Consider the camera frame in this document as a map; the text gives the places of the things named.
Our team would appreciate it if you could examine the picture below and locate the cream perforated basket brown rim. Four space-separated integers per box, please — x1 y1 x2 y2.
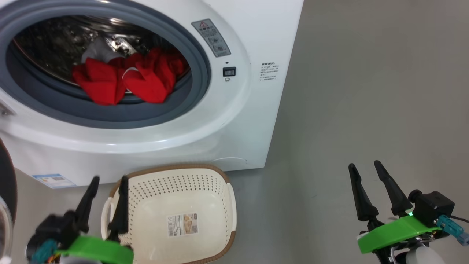
101 164 237 264

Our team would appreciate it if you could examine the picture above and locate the teal plug left camera cable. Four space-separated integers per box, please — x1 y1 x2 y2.
31 240 58 263

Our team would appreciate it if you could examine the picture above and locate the grey warning label sticker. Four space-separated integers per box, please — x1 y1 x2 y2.
191 18 232 58

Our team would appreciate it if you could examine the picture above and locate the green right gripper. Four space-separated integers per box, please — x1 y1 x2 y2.
348 160 442 254

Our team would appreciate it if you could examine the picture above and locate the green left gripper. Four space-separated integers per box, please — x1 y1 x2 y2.
59 175 134 264

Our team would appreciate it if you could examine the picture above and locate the stainless steel washing machine drum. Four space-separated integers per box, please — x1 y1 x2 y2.
11 15 191 99

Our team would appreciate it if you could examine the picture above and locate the teal plug right camera cable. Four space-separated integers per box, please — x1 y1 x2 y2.
436 215 469 246

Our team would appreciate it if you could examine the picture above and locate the teal plug camera cable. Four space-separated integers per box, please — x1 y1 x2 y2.
31 240 58 263
436 215 469 246

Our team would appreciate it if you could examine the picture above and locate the paper product label sticker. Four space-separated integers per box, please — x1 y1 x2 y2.
167 213 199 237

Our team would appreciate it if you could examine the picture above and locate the white front-load washing machine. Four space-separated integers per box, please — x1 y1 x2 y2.
0 0 304 186

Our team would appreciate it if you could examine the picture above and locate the black round glass washer door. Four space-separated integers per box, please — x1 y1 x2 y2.
0 139 18 264

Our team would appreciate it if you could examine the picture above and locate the blue energy label sticker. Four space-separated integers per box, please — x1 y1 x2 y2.
32 173 77 189

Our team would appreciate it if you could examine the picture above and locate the red and white garment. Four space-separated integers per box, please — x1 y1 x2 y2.
71 47 187 106

